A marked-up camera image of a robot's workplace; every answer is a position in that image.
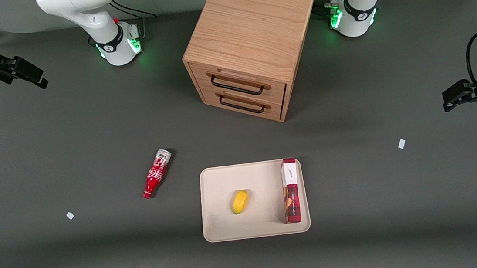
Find red coke bottle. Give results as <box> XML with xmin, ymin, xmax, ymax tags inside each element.
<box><xmin>138</xmin><ymin>148</ymin><xmax>176</xmax><ymax>200</ymax></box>

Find beige plastic tray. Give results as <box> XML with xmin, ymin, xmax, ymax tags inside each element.
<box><xmin>197</xmin><ymin>157</ymin><xmax>312</xmax><ymax>244</ymax></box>

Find red and white snack box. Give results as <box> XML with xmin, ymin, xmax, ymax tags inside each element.
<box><xmin>279</xmin><ymin>157</ymin><xmax>303</xmax><ymax>224</ymax></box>

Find wooden drawer cabinet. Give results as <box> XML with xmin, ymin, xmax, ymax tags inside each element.
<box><xmin>176</xmin><ymin>0</ymin><xmax>328</xmax><ymax>131</ymax></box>

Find yellow toy lemon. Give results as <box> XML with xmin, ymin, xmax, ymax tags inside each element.
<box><xmin>230</xmin><ymin>189</ymin><xmax>251</xmax><ymax>215</ymax></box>

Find black right arm base cables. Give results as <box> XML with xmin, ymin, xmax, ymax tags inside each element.
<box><xmin>108</xmin><ymin>0</ymin><xmax>160</xmax><ymax>44</ymax></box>

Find black drawer handle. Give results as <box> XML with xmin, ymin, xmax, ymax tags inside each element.
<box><xmin>210</xmin><ymin>70</ymin><xmax>266</xmax><ymax>100</ymax></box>
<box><xmin>218</xmin><ymin>91</ymin><xmax>267</xmax><ymax>118</ymax></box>

